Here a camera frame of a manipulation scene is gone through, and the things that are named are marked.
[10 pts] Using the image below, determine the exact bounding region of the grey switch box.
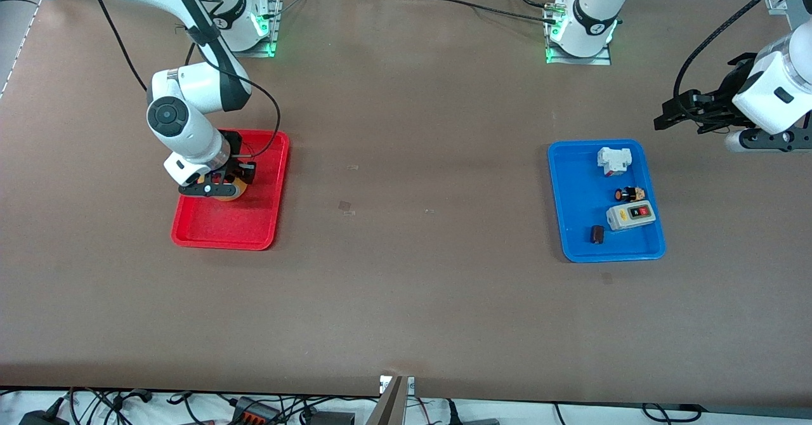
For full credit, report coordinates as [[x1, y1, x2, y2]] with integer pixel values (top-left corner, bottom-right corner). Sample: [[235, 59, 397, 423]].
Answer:
[[605, 200, 657, 232]]

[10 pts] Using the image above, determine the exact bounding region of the black cable on table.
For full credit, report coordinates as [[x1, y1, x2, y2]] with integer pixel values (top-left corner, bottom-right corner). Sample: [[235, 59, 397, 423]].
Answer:
[[436, 0, 560, 23]]

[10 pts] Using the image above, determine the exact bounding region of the white electrical connector block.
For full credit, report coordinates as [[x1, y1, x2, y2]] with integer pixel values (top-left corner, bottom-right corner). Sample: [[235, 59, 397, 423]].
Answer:
[[597, 146, 634, 178]]

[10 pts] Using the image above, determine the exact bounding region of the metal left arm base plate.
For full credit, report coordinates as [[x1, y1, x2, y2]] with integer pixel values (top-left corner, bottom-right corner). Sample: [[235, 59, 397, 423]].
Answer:
[[545, 0, 612, 66]]

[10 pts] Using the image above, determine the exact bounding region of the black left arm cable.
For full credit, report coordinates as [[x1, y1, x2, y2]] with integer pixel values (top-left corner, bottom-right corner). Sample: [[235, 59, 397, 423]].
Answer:
[[672, 0, 806, 115]]

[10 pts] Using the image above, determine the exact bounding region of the aluminium camera post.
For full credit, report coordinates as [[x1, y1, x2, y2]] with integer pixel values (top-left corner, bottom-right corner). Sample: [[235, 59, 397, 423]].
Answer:
[[365, 374, 416, 425]]

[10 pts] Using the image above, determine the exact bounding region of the yellow clear tape roll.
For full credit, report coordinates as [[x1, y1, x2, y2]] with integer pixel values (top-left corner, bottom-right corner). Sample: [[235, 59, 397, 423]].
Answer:
[[203, 174, 249, 202]]

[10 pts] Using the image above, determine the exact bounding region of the black right camera bracket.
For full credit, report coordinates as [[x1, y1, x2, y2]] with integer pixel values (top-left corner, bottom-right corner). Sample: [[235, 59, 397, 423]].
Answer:
[[177, 182, 241, 198]]

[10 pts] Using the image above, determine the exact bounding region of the red plastic tray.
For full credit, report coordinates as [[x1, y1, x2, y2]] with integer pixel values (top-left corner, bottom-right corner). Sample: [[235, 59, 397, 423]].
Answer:
[[171, 128, 291, 251]]

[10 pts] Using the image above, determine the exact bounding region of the thin grey cable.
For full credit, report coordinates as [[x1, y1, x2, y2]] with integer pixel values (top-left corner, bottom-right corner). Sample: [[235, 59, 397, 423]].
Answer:
[[272, 0, 318, 18]]

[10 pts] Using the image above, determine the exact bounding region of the black left camera bracket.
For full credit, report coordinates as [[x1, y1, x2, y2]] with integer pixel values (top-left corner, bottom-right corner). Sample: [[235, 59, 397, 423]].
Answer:
[[738, 126, 812, 154]]

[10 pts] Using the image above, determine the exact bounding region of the black camera bracket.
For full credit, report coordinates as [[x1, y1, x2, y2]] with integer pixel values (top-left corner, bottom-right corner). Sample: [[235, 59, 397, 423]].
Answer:
[[738, 126, 812, 154], [177, 182, 241, 198]]

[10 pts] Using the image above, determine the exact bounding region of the orange black power adapter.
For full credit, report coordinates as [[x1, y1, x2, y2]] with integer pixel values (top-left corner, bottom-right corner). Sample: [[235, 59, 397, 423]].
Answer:
[[231, 398, 281, 425]]

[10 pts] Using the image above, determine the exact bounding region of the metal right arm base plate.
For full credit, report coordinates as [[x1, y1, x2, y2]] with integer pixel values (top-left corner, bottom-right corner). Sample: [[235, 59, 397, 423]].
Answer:
[[210, 0, 281, 58]]

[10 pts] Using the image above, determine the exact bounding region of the blue plastic tray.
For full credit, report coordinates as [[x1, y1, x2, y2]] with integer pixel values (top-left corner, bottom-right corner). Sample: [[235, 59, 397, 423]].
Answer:
[[547, 139, 667, 263]]

